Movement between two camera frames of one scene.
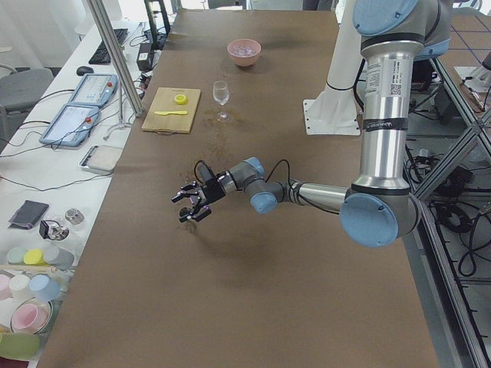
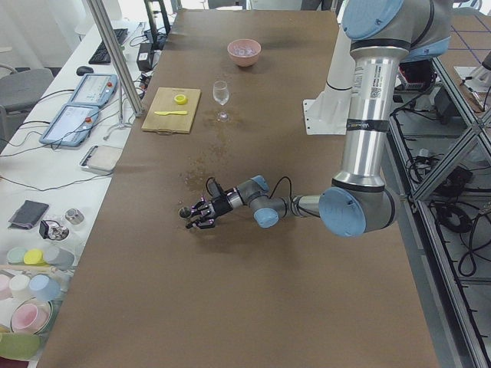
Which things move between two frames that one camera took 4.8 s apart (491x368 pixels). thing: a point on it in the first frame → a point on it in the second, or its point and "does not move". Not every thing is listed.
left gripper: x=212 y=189 → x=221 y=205
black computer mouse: x=84 y=70 does not move
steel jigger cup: x=184 y=211 does not move
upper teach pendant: x=94 y=90 does not move
